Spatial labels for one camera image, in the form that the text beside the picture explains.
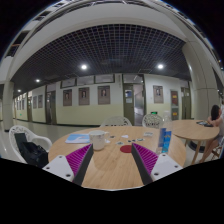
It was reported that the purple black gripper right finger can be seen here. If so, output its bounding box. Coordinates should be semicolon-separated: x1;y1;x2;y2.
131;143;182;185

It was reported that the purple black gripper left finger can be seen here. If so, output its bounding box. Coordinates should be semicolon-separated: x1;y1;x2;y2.
44;144;93;186

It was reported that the clear plastic water bottle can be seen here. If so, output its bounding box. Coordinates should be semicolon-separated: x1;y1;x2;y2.
156;111;173;154

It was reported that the red round coaster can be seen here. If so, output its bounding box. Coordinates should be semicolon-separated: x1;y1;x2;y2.
120;145;132;153

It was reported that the light blue booklet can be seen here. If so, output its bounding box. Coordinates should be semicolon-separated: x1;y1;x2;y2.
66;134;90;144

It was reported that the small card pile right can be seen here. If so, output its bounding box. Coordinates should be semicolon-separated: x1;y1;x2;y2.
144;132;153;137

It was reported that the white ceramic mug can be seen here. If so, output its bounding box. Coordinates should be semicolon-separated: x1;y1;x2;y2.
89;130;110;150

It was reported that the round wooden table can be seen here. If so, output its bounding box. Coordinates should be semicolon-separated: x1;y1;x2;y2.
172;120;219;164
48;126;186;190

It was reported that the white plastic chair left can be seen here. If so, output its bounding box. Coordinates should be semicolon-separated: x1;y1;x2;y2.
9;125;52;163

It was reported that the black bag on chair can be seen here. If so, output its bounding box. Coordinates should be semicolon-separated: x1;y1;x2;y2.
14;133;48;168

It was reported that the white lattice chair right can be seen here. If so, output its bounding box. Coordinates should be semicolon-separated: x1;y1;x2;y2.
142;114;163;129

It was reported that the white lattice chair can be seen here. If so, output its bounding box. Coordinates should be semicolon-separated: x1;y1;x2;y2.
142;114;163;129
101;116;131;127

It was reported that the white lattice chair middle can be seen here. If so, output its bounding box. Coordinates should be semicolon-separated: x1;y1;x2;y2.
101;116;131;127

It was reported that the seated person in background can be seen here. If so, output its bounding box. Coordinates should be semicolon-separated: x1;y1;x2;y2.
199;104;224;164

